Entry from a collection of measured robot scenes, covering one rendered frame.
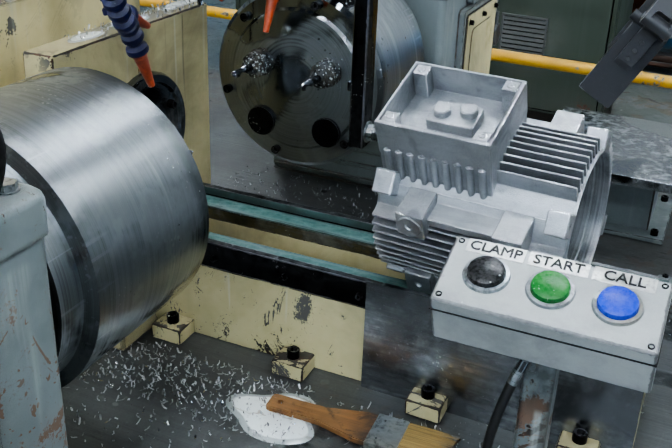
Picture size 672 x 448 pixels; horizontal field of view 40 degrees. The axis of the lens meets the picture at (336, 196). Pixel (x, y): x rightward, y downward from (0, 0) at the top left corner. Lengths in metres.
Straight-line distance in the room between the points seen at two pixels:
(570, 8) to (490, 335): 3.39
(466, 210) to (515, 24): 3.23
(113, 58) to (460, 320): 0.54
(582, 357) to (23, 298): 0.40
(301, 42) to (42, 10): 0.33
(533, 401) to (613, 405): 0.19
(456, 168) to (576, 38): 3.21
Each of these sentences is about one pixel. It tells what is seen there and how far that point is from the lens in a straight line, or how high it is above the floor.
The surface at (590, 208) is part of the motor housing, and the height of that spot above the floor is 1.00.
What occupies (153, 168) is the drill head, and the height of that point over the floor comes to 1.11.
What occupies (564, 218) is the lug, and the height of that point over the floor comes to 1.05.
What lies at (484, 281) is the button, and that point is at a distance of 0.71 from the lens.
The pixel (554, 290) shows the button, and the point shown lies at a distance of 0.70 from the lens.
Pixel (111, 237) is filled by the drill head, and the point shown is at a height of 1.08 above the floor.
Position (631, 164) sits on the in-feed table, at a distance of 1.40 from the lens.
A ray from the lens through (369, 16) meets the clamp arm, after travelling 1.09.
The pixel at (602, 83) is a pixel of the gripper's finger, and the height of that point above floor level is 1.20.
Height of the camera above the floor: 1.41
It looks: 24 degrees down
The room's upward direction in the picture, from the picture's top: 2 degrees clockwise
